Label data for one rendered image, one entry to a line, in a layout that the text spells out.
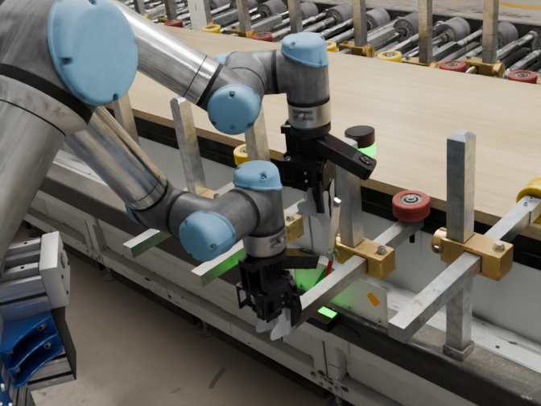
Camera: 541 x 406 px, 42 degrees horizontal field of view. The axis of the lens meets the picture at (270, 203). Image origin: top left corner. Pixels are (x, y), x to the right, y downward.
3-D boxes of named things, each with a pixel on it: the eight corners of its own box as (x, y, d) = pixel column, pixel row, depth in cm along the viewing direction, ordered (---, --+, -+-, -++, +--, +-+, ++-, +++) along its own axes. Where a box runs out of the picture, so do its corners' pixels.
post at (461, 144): (461, 362, 137) (465, 137, 113) (445, 354, 139) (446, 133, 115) (471, 352, 139) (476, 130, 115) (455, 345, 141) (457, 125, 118)
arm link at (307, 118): (336, 93, 123) (320, 110, 116) (337, 117, 125) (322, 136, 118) (296, 90, 125) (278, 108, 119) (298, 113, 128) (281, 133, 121)
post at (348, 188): (361, 340, 156) (345, 145, 133) (348, 334, 158) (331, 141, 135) (369, 332, 158) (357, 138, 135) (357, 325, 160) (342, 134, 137)
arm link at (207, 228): (165, 252, 111) (211, 221, 118) (218, 271, 105) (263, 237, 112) (155, 209, 107) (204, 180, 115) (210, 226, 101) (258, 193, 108)
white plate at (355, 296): (387, 329, 147) (385, 291, 142) (295, 287, 163) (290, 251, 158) (389, 328, 147) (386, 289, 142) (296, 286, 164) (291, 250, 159)
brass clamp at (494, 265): (497, 283, 120) (498, 259, 118) (428, 258, 129) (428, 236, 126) (514, 266, 124) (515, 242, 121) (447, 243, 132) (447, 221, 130)
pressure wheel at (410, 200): (417, 255, 152) (416, 209, 146) (386, 244, 157) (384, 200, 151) (437, 238, 156) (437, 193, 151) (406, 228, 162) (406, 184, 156)
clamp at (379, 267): (382, 280, 141) (380, 260, 139) (329, 259, 150) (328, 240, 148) (398, 267, 145) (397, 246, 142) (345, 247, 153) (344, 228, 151)
